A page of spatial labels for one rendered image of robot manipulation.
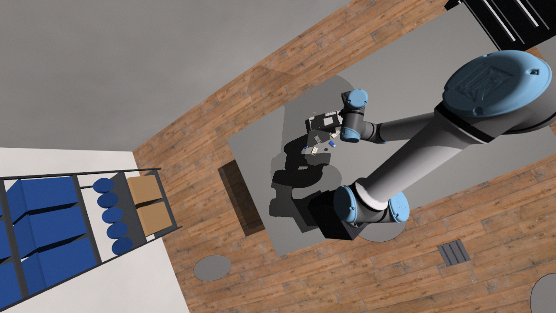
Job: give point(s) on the white rack of bins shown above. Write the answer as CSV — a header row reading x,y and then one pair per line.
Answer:
x,y
330,119

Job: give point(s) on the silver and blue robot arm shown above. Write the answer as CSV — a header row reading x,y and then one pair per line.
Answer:
x,y
501,93

